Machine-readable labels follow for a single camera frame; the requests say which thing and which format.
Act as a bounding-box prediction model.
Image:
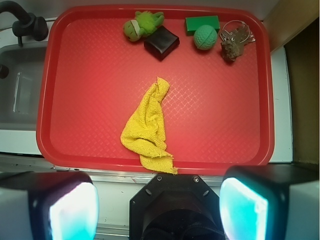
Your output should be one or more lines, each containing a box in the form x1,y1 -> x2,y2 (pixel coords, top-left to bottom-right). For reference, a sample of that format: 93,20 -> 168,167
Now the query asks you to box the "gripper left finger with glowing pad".
0,171 -> 99,240

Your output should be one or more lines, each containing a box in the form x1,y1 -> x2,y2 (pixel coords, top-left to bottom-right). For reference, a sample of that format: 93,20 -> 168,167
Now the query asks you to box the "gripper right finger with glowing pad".
219,164 -> 320,240

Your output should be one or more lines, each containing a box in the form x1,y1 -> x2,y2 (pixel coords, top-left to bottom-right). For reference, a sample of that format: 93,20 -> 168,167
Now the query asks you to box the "yellow cloth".
120,77 -> 178,175

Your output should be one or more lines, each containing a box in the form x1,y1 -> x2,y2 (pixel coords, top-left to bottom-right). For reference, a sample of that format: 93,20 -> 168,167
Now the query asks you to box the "red plastic tray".
36,4 -> 275,176

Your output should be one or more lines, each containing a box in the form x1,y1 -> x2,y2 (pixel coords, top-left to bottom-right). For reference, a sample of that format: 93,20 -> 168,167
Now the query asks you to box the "grey sink basin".
0,41 -> 48,131

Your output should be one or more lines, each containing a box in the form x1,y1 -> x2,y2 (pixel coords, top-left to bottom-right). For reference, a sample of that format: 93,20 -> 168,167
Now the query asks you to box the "brown rock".
220,40 -> 244,63

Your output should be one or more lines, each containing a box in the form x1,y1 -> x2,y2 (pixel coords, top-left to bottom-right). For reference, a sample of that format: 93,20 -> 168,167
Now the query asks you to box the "green dimpled ball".
193,24 -> 218,51

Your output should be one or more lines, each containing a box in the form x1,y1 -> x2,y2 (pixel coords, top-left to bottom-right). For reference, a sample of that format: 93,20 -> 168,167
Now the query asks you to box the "black faucet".
0,0 -> 49,47

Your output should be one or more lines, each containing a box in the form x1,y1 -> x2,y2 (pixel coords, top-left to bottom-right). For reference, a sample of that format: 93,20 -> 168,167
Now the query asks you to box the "black rectangular block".
143,26 -> 180,61

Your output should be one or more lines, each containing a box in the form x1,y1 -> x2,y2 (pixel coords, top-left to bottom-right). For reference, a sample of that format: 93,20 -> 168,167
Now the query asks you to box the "green rectangular block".
184,15 -> 221,36

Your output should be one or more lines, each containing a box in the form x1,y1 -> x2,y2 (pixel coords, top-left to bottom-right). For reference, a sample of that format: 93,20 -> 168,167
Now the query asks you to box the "green plush frog toy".
122,11 -> 165,42

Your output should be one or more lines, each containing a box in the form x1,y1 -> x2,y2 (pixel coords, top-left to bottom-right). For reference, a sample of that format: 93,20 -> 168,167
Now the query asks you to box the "silver key ring with keys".
219,19 -> 256,46

